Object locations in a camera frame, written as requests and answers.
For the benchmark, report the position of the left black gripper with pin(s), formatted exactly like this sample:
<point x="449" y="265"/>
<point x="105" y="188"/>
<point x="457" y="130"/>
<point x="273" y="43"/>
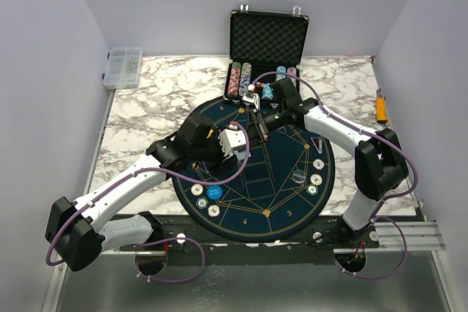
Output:
<point x="218" y="166"/>

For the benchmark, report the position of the red triangular card marker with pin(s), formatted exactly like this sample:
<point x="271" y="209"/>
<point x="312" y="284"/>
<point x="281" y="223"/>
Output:
<point x="317" y="143"/>

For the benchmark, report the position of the blue small blind button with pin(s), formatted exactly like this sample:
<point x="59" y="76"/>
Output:
<point x="214" y="192"/>

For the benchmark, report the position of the green white chip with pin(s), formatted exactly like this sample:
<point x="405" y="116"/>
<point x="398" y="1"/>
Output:
<point x="202" y="203"/>

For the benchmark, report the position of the clear dealer button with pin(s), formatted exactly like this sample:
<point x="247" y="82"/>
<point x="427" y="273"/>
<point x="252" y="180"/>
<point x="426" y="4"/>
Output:
<point x="299" y="176"/>

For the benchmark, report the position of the yellow white poker chip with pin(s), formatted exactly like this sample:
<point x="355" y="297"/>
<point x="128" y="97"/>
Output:
<point x="316" y="180"/>

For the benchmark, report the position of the green poker chip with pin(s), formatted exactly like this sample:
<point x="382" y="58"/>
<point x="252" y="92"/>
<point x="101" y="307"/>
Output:
<point x="311" y="189"/>

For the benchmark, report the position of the red white poker chip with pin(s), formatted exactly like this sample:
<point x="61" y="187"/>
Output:
<point x="318" y="164"/>

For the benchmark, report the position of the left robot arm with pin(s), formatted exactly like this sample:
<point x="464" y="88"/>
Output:
<point x="80" y="230"/>

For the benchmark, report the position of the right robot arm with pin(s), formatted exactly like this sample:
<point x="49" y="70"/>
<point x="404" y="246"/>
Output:
<point x="380" y="165"/>

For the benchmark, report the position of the light blue chip stack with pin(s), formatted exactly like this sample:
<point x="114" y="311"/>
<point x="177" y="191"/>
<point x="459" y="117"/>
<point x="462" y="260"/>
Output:
<point x="267" y="92"/>

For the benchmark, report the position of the yellow chip stack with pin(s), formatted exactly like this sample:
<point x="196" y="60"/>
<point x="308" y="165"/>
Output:
<point x="280" y="72"/>

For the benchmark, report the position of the pink green chip stack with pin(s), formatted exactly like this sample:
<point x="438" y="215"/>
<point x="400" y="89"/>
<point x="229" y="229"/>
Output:
<point x="292" y="72"/>

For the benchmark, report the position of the blue grey chip stack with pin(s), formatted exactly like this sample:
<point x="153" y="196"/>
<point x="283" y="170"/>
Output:
<point x="245" y="78"/>

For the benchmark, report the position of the round blue poker mat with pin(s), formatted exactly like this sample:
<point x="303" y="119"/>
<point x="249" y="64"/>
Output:
<point x="264" y="203"/>

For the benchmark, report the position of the red white chip stack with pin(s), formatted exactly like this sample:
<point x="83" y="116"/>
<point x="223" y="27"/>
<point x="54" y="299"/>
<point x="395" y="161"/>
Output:
<point x="234" y="79"/>

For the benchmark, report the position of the black aluminium chip case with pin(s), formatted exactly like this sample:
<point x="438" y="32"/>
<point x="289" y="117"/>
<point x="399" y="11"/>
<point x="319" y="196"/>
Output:
<point x="266" y="40"/>

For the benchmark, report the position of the orange utility knife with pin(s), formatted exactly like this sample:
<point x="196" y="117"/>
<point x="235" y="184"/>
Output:
<point x="381" y="116"/>

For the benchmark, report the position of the clear plastic organizer box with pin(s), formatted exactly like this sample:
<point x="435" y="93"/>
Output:
<point x="123" y="68"/>

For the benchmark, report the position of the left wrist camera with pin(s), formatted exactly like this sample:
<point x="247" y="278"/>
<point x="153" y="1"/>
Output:
<point x="232" y="139"/>

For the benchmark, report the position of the black mounting base rail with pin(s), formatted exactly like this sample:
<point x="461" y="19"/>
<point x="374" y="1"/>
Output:
<point x="317" y="243"/>

